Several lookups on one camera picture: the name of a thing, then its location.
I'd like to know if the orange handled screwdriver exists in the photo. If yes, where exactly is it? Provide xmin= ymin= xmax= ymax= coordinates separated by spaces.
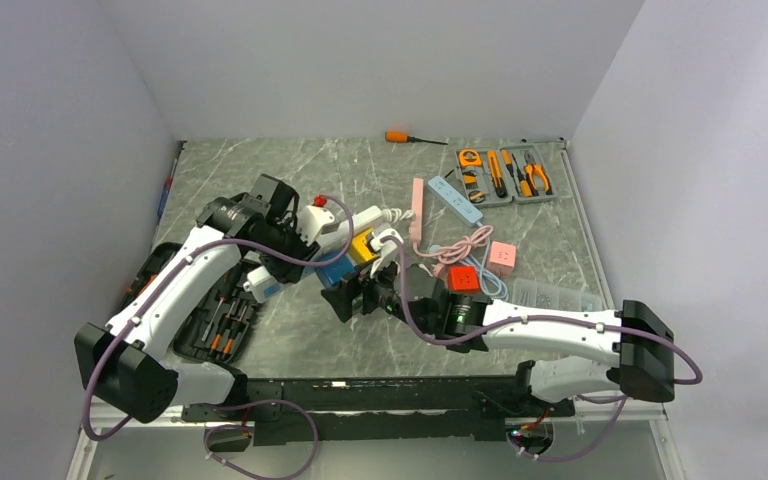
xmin=385 ymin=131 xmax=448 ymax=146

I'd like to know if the purple cable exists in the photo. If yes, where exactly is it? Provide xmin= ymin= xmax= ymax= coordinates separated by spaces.
xmin=80 ymin=194 xmax=356 ymax=480
xmin=383 ymin=235 xmax=705 ymax=464

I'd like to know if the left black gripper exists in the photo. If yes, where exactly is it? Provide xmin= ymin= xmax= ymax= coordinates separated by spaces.
xmin=252 ymin=217 xmax=321 ymax=285

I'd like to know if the clear screw box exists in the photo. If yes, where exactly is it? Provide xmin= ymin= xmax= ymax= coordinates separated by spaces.
xmin=508 ymin=278 xmax=607 ymax=312

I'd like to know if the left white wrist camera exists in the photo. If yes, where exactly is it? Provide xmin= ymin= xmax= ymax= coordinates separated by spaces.
xmin=296 ymin=205 xmax=340 ymax=246

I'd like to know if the white power strip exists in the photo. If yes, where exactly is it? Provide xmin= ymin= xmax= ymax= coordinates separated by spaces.
xmin=243 ymin=205 xmax=418 ymax=306

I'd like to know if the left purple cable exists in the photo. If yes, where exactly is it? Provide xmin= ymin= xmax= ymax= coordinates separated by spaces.
xmin=80 ymin=194 xmax=356 ymax=480

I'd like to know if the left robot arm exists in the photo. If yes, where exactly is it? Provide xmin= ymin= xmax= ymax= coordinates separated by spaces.
xmin=74 ymin=174 xmax=339 ymax=423

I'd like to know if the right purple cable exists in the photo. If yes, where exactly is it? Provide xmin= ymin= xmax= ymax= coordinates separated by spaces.
xmin=383 ymin=235 xmax=705 ymax=464

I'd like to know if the light blue power strip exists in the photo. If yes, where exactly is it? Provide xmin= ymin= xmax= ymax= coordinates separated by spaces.
xmin=427 ymin=176 xmax=483 ymax=227

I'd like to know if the black tool case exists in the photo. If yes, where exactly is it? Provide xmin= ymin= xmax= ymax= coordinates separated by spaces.
xmin=118 ymin=242 xmax=258 ymax=362

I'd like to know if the blue cube adapter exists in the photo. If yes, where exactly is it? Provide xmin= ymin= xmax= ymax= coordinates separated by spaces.
xmin=314 ymin=254 xmax=354 ymax=288

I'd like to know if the red cube adapter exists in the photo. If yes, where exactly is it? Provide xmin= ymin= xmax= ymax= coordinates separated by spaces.
xmin=446 ymin=265 xmax=481 ymax=294

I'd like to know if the grey tool tray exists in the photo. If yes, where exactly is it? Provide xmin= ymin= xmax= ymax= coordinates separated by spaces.
xmin=454 ymin=143 xmax=558 ymax=209

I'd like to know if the pink cube socket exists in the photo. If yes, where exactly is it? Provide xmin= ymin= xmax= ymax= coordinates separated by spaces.
xmin=485 ymin=241 xmax=517 ymax=277

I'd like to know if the pink power strip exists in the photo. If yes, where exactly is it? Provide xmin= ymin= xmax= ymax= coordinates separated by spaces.
xmin=409 ymin=177 xmax=425 ymax=244

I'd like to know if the pink coiled cable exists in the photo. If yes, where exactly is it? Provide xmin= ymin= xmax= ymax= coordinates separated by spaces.
xmin=411 ymin=225 xmax=495 ymax=280

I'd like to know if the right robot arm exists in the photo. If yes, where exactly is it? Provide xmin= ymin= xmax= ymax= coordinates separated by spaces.
xmin=321 ymin=264 xmax=677 ymax=415

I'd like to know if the red blue pen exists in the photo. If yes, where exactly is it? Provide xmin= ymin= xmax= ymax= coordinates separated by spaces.
xmin=156 ymin=158 xmax=179 ymax=221

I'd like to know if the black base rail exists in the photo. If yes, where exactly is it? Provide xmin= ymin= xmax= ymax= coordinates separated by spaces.
xmin=182 ymin=375 xmax=575 ymax=446

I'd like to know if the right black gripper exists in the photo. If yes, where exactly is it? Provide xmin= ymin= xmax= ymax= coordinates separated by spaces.
xmin=321 ymin=251 xmax=433 ymax=335

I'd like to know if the yellow cube adapter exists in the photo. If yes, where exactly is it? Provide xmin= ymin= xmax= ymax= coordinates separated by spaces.
xmin=347 ymin=228 xmax=378 ymax=266

